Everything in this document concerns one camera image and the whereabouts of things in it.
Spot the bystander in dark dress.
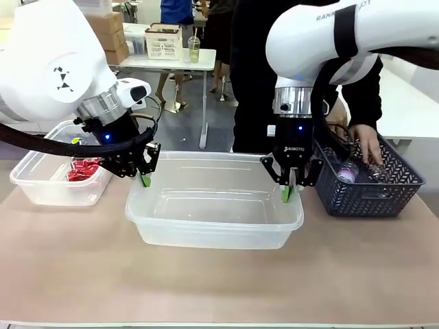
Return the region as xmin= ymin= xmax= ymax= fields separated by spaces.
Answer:
xmin=202 ymin=0 xmax=237 ymax=94

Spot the white side table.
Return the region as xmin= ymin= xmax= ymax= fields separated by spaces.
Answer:
xmin=375 ymin=56 xmax=439 ymax=140

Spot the black arm strap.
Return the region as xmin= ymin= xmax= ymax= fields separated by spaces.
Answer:
xmin=334 ymin=5 xmax=365 ymax=60

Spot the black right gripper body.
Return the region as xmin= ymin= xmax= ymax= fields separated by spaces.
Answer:
xmin=272 ymin=114 xmax=315 ymax=169

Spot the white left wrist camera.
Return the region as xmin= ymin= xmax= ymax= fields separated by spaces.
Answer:
xmin=116 ymin=77 xmax=152 ymax=108

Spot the white folding table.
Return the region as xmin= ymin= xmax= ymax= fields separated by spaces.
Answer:
xmin=115 ymin=47 xmax=217 ymax=149

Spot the clear storage drawer box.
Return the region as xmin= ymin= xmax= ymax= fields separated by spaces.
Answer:
xmin=123 ymin=23 xmax=147 ymax=56

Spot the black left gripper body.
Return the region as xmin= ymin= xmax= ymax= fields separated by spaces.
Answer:
xmin=80 ymin=111 xmax=152 ymax=169

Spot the black sleeved left arm cable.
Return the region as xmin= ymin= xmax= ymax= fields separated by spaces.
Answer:
xmin=0 ymin=116 xmax=162 ymax=157

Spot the white box with lid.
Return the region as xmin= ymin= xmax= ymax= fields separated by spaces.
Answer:
xmin=82 ymin=0 xmax=112 ymax=16

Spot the person's right hand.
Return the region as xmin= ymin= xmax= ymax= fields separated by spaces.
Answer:
xmin=327 ymin=97 xmax=348 ymax=132

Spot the white lattice shopping basket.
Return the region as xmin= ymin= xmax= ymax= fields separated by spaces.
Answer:
xmin=144 ymin=23 xmax=182 ymax=61

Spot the person's left hand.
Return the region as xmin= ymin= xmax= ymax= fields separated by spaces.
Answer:
xmin=348 ymin=123 xmax=385 ymax=167

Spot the plastic bottle with purple label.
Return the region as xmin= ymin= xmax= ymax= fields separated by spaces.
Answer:
xmin=337 ymin=159 xmax=361 ymax=184

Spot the brown cardboard box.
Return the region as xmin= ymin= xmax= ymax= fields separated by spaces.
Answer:
xmin=99 ymin=29 xmax=126 ymax=52
xmin=85 ymin=12 xmax=123 ymax=35
xmin=104 ymin=42 xmax=130 ymax=66

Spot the red foil wrapper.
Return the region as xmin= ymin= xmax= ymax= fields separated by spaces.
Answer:
xmin=67 ymin=169 xmax=97 ymax=183
xmin=70 ymin=158 xmax=101 ymax=173

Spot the bystander in blue shirt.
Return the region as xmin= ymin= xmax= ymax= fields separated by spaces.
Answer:
xmin=154 ymin=0 xmax=195 ymax=112

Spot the clear plastic bottle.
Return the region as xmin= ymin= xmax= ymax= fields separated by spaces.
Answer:
xmin=359 ymin=162 xmax=392 ymax=198

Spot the clear plastic bin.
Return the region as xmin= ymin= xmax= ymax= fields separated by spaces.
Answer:
xmin=9 ymin=119 xmax=112 ymax=207
xmin=125 ymin=150 xmax=305 ymax=250

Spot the black perforated plastic basket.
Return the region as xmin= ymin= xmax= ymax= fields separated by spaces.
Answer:
xmin=313 ymin=132 xmax=427 ymax=219

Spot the plastic cup of green drink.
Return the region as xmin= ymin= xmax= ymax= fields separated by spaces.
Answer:
xmin=187 ymin=27 xmax=202 ymax=64

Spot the person in black sweater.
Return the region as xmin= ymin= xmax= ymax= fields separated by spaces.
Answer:
xmin=229 ymin=0 xmax=383 ymax=155

